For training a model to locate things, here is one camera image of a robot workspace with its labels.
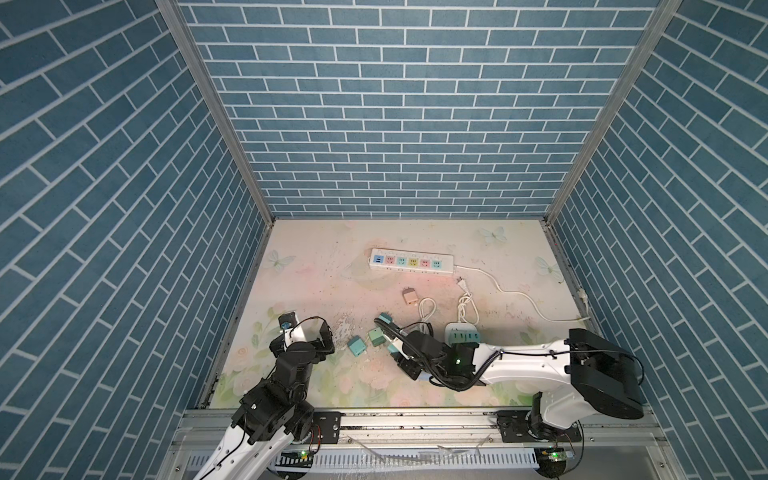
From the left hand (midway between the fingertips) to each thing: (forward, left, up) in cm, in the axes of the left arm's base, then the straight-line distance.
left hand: (319, 327), depth 77 cm
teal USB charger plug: (0, -42, -6) cm, 42 cm away
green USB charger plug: (0, -37, -6) cm, 38 cm away
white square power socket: (+5, -39, -10) cm, 41 cm away
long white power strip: (+30, -26, -10) cm, 41 cm away
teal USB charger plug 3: (0, -9, -12) cm, 15 cm away
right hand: (-3, -21, -7) cm, 22 cm away
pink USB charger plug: (+17, -25, -11) cm, 32 cm away
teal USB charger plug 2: (+9, -17, -11) cm, 22 cm away
